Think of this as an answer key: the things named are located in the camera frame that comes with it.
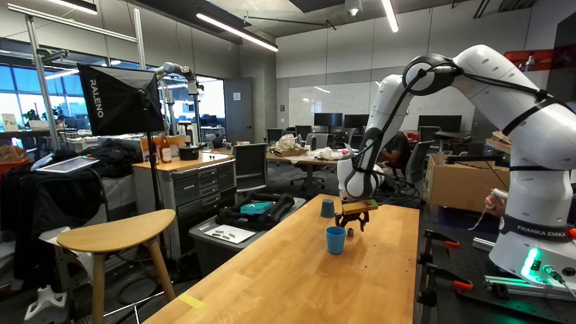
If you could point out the black softbox light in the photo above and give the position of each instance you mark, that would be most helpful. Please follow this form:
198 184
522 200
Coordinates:
121 101

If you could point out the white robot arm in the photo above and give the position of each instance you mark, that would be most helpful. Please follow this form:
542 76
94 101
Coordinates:
535 238

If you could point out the light blue upright cup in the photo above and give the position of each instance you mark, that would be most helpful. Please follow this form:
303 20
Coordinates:
335 238

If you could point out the black orange clamp far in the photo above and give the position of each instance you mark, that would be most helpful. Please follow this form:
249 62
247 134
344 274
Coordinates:
432 236

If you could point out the black orange clamp near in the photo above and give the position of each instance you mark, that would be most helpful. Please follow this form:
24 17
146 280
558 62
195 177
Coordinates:
434 278

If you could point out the grey drawer cabinet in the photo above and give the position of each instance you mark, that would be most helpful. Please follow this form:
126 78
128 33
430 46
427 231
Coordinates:
195 190

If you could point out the cardboard box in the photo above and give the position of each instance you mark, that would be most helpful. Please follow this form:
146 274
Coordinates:
463 184

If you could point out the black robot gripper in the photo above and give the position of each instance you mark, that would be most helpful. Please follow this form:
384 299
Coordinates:
355 211

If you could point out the black pot on cabinet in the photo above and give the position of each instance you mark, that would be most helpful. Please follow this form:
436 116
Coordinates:
187 154

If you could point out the person in orange shirt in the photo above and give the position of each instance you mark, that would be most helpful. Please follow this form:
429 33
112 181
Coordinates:
394 155

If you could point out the teal case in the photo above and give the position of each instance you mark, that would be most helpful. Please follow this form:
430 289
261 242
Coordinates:
256 208

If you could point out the dark blue upside-down cup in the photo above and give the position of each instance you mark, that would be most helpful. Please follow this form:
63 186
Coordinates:
328 209

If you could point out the black orange clamp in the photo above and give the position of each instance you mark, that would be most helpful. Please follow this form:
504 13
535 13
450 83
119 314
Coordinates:
434 278
432 236

